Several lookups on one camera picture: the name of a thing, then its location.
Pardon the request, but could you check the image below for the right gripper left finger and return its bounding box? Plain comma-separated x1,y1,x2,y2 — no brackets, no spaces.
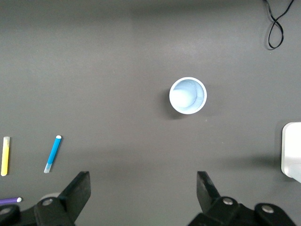
0,171,91,226

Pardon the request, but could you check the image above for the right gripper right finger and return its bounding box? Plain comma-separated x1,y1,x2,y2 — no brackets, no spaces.
188,171,297,226

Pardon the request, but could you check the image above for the blue marker pen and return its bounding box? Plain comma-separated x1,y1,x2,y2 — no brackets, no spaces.
43,135,63,174

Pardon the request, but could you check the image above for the purple marker pen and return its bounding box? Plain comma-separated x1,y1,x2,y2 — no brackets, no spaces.
0,196,23,206

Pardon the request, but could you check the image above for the yellow marker pen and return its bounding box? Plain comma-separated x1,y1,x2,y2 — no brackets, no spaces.
0,136,11,177

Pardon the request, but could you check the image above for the white rounded box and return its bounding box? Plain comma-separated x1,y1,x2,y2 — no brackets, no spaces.
281,121,301,184

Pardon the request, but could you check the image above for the translucent blue plastic cup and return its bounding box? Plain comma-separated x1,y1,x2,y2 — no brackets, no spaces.
169,76,208,115

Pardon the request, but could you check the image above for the thin black table cable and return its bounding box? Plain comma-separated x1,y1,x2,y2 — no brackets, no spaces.
262,0,296,50

